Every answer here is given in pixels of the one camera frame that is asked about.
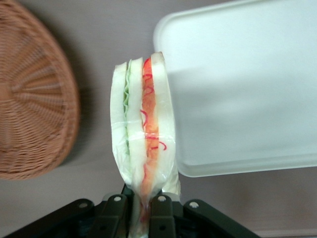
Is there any cream plastic tray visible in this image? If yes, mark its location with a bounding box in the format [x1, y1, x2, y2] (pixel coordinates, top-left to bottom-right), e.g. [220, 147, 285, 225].
[152, 0, 317, 179]

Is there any triangle sandwich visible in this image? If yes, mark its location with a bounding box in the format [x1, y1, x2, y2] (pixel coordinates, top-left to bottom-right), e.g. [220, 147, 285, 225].
[109, 51, 183, 238]

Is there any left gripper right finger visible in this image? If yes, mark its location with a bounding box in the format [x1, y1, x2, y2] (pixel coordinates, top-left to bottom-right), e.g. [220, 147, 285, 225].
[148, 194, 177, 238]

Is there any large brown wicker basket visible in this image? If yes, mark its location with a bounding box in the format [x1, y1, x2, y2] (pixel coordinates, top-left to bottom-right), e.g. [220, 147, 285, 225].
[0, 0, 81, 181]

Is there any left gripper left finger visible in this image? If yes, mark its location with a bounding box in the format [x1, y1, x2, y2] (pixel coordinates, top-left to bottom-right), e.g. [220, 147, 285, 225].
[95, 193, 130, 238]

